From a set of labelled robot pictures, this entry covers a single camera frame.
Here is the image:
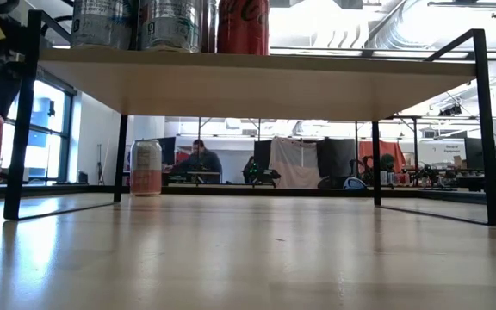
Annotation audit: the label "black ceiling rail fixture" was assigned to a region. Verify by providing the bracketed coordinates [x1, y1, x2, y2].
[427, 1, 496, 19]

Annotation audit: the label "large window black frame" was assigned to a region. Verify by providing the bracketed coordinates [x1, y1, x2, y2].
[0, 64, 77, 186]

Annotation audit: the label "blue and white helmet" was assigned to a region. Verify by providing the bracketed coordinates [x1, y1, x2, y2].
[343, 176, 368, 190]

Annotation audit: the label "white hanging cloth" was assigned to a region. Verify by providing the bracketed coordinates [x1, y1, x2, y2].
[269, 136, 323, 189]

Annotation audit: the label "white wall sign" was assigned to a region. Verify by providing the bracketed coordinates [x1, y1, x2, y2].
[419, 139, 468, 167]

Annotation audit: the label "short white and pink can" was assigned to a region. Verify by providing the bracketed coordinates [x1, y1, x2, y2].
[129, 138, 164, 198]

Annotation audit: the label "person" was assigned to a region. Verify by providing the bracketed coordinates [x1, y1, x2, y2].
[172, 138, 224, 176]

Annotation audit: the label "silver ceiling duct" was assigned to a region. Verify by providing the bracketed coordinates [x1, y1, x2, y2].
[366, 0, 496, 51]

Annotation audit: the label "wooden shelf black metal legs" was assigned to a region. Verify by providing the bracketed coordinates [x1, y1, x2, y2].
[3, 9, 496, 227]

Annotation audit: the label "black track spotlights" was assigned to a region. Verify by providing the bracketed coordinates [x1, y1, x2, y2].
[438, 104, 463, 117]

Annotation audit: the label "black aluminium table frame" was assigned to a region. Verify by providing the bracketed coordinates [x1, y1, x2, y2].
[0, 183, 496, 210]

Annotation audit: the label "orange hanging cloth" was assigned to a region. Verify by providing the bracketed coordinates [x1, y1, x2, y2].
[358, 139, 406, 174]

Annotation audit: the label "black monitor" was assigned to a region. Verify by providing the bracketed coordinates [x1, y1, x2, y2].
[254, 139, 272, 170]
[465, 137, 486, 171]
[160, 136, 177, 167]

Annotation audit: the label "dark grey hanging cloth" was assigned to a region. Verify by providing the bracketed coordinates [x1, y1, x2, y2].
[316, 137, 357, 178]

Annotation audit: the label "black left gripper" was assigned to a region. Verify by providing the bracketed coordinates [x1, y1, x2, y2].
[0, 40, 29, 121]

